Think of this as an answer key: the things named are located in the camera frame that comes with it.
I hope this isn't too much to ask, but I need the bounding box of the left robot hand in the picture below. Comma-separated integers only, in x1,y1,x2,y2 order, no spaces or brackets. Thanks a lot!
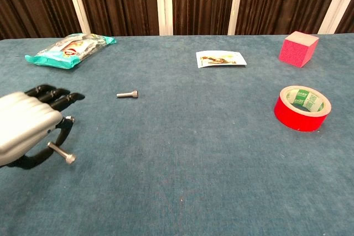
0,83,86,171

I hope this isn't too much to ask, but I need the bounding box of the teal snack bag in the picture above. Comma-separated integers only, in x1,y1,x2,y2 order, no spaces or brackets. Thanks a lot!
24,33,117,70

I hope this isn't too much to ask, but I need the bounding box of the blue felt table cover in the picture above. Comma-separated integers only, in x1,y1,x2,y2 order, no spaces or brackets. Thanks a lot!
0,34,354,236

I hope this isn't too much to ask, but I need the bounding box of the white picture card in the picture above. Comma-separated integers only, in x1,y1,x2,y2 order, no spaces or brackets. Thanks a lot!
195,50,247,69

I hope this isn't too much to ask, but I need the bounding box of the red tape roll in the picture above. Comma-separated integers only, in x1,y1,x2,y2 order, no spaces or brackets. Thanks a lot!
273,85,332,132

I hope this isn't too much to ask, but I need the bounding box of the pink foam cube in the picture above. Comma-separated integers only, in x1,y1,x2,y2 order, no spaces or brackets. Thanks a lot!
278,30,319,69

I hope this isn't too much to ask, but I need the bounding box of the white frame post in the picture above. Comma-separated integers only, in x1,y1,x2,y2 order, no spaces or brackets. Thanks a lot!
62,0,92,37
154,0,174,36
227,0,244,36
317,0,354,35

